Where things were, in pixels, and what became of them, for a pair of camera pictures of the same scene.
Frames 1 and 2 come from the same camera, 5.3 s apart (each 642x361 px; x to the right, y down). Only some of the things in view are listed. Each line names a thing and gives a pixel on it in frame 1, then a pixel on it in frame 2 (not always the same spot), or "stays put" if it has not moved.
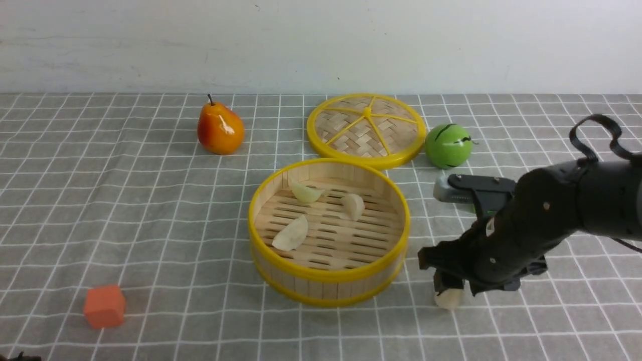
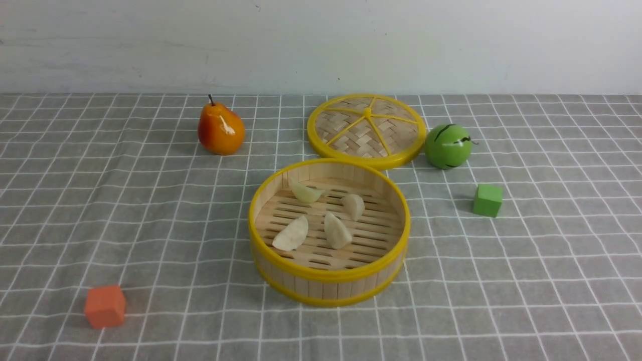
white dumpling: (451, 299) -> (337, 235)
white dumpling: (292, 235) stays put
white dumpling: (353, 207) stays put
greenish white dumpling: (305, 194) stays put
